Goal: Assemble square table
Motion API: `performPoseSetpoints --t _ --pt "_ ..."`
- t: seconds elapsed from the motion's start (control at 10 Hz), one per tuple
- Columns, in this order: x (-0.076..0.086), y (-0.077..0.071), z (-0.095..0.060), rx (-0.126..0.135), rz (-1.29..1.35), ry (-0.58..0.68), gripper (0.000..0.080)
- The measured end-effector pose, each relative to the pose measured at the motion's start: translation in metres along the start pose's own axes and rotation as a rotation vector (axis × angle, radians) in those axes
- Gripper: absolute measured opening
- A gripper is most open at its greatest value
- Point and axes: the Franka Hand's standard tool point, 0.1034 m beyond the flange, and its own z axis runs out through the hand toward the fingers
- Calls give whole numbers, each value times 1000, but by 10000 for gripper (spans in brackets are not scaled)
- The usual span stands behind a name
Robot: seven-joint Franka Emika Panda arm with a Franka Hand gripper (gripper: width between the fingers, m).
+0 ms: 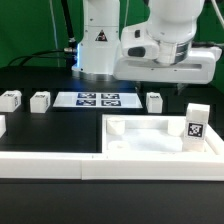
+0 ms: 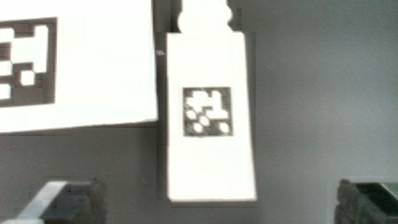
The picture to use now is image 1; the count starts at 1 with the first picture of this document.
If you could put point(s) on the white L-shaped obstacle fence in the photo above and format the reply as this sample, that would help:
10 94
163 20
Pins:
187 166

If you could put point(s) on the white sheet with tags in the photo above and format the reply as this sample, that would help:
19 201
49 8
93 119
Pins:
97 100

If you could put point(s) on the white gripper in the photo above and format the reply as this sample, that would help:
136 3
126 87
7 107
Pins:
197 68

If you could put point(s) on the white square table top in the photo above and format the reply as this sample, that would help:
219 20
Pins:
139 134

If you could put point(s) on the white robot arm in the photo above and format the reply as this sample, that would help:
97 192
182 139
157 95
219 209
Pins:
159 49

